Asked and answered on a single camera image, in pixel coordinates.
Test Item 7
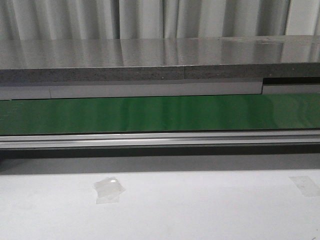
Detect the crumpled clear tape patch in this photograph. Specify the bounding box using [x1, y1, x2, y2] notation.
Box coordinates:
[93, 177, 126, 205]

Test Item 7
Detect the grey stone counter slab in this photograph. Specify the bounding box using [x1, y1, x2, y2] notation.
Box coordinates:
[0, 35, 320, 86]

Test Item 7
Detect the green conveyor belt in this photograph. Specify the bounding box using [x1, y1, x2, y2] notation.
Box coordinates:
[0, 93, 320, 136]

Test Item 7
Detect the grey rear guide panel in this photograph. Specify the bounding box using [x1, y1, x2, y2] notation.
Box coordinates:
[0, 77, 320, 100]

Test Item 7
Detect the clear tape strip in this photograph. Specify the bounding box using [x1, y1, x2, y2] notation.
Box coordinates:
[289, 176, 320, 197]

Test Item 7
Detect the white pleated curtain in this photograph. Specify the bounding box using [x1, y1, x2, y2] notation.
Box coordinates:
[0, 0, 320, 40]

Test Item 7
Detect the aluminium conveyor side rail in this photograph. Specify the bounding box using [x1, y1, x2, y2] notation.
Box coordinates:
[0, 129, 320, 150]

